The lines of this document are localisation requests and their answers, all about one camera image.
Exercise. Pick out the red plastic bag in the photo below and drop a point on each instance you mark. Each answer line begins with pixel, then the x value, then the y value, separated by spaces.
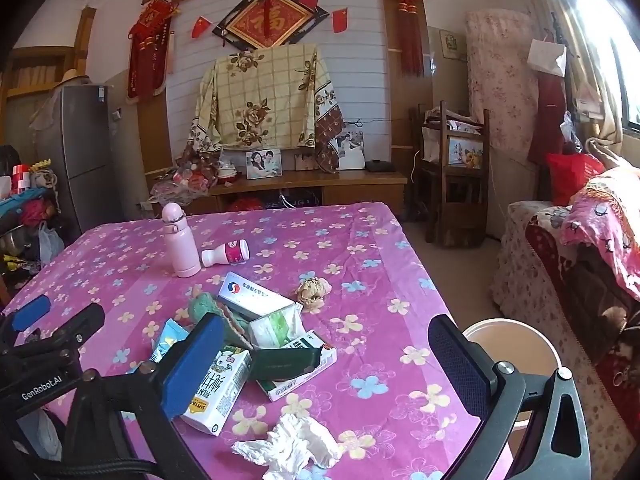
pixel 572 175

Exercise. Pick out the black set-top box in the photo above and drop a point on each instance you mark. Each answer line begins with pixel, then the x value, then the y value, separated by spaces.
pixel 380 165

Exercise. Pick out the light blue snack packet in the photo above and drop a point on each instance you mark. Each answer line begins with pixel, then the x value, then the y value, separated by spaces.
pixel 167 337

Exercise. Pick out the yellow floral checked cloth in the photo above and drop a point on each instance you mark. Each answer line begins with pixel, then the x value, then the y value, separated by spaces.
pixel 260 95

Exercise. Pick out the white tissue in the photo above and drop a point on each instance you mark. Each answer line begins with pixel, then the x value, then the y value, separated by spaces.
pixel 290 445

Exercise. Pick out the wooden television cabinet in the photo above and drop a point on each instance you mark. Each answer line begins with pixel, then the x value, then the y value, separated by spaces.
pixel 360 185

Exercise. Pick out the wedding photo print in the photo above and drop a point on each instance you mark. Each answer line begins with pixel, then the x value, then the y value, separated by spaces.
pixel 351 150

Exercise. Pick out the white paper bag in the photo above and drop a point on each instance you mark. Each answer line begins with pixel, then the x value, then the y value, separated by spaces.
pixel 547 57

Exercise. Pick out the cream plastic bucket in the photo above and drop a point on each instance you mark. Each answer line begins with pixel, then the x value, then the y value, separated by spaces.
pixel 510 345

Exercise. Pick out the small wooden photo frame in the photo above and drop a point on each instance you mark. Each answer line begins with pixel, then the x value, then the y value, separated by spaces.
pixel 305 161

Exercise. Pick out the dark wooden chair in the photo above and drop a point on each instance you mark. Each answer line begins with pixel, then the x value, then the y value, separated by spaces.
pixel 442 200

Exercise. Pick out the colourful picture board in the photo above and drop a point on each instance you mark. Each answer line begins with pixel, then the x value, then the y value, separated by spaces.
pixel 465 152

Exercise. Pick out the red knot with banner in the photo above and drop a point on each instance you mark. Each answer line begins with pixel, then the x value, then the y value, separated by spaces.
pixel 150 20

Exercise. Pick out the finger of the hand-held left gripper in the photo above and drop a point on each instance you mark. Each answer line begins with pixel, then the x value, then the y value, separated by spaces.
pixel 75 325
pixel 30 312

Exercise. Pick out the pink floral tablecloth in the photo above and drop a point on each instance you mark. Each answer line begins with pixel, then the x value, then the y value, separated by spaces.
pixel 350 240

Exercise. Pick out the couple photo frame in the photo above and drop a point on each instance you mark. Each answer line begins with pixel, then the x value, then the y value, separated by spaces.
pixel 264 164

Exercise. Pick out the dark red hanging garment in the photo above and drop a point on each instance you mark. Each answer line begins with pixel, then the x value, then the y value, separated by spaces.
pixel 547 120

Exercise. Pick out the white pink-label yogurt bottle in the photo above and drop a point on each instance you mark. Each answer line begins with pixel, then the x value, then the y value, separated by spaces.
pixel 230 252

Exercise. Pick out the brown jacket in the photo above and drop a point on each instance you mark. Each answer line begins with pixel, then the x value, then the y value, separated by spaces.
pixel 595 275

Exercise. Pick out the straw hat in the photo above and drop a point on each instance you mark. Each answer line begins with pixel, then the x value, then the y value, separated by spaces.
pixel 75 77

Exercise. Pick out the green knitted cloth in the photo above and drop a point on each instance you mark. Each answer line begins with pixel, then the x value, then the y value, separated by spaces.
pixel 205 307

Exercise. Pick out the white green tissue packet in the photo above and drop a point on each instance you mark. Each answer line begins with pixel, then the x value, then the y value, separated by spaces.
pixel 275 327

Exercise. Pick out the cluttered storage rack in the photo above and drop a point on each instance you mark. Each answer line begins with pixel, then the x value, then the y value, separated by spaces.
pixel 30 210

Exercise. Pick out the beige curtain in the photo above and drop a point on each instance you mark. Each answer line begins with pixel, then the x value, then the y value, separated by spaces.
pixel 595 60

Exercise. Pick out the grey refrigerator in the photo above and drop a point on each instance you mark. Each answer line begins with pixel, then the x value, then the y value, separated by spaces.
pixel 80 135

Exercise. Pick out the pink water bottle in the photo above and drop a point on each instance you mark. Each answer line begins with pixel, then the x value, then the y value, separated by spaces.
pixel 181 245

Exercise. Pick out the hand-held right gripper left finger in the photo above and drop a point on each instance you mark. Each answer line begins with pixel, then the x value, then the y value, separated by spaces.
pixel 192 367

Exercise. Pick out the window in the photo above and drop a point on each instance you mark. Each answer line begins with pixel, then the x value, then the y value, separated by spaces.
pixel 620 20

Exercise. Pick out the floral covered sofa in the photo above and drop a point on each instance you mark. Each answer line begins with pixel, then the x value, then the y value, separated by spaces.
pixel 530 270

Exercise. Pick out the dark green wrapper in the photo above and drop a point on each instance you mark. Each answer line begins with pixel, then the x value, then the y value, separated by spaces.
pixel 285 362

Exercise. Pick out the white green red box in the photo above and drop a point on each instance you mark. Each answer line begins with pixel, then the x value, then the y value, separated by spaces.
pixel 300 387

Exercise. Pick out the floral covered standing appliance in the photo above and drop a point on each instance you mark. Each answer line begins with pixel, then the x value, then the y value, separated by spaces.
pixel 500 75

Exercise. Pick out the framed red calligraphy picture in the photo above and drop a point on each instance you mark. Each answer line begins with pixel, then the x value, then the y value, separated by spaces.
pixel 265 20

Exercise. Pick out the brown paper ball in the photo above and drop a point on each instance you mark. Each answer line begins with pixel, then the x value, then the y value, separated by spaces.
pixel 311 292

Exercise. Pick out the small framed wall picture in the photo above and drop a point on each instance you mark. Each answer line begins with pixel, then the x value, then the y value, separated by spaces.
pixel 451 44

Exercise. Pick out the white blue medicine box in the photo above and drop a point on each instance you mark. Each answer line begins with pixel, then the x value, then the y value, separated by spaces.
pixel 250 295

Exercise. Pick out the clear plastic bags with goods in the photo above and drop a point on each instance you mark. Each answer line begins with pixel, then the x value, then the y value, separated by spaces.
pixel 180 180

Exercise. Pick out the pink cartoon print blanket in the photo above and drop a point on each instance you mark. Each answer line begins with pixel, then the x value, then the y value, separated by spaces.
pixel 600 220

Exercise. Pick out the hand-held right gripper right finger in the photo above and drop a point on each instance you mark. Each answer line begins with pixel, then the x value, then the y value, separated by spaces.
pixel 457 360

